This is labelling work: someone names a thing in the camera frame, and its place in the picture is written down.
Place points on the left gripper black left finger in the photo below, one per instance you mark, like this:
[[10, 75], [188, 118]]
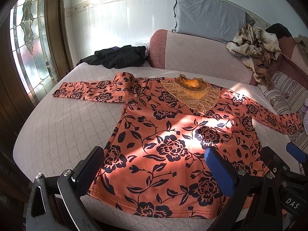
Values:
[[55, 203]]

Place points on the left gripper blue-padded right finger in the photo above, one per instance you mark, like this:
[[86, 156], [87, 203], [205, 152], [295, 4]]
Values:
[[253, 200]]

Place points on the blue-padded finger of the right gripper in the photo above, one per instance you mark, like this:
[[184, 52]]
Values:
[[296, 152]]

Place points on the orange floral long-sleeve shirt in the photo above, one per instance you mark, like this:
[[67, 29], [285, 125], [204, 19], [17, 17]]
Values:
[[154, 162]]

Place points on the black clothing on blanket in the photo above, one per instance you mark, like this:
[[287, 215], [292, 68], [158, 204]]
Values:
[[279, 30]]

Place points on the striped floral bedding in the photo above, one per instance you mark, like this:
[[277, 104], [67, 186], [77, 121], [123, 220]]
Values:
[[287, 96]]

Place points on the brown cream patterned blanket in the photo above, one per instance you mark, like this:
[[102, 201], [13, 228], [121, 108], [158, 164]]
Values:
[[257, 49]]

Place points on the black garment pile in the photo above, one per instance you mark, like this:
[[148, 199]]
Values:
[[126, 56]]

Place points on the pink rolled bolster quilt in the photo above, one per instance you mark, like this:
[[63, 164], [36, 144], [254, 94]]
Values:
[[191, 54]]

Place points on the grey pillow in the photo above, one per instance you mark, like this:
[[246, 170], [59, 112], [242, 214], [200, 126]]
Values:
[[211, 19]]

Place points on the stained glass window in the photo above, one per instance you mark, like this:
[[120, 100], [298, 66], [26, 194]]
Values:
[[31, 49]]

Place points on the brown wooden window frame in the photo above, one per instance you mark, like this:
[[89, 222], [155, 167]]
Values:
[[57, 37]]

